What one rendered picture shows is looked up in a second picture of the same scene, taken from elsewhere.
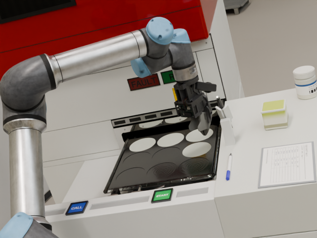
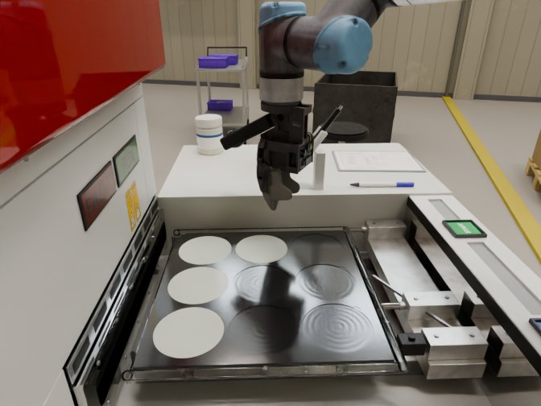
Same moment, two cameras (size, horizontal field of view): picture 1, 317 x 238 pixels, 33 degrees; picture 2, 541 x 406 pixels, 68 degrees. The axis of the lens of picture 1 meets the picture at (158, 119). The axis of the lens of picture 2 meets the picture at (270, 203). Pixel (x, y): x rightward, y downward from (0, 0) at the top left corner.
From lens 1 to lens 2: 1.94 m
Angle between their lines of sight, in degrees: 95
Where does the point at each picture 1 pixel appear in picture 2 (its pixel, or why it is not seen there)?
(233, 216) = not seen: hidden behind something
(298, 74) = (218, 119)
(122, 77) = (68, 192)
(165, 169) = (320, 277)
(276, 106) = not seen: hidden behind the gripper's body
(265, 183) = (417, 167)
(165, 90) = (120, 203)
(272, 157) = (363, 165)
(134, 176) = (343, 320)
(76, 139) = not seen: outside the picture
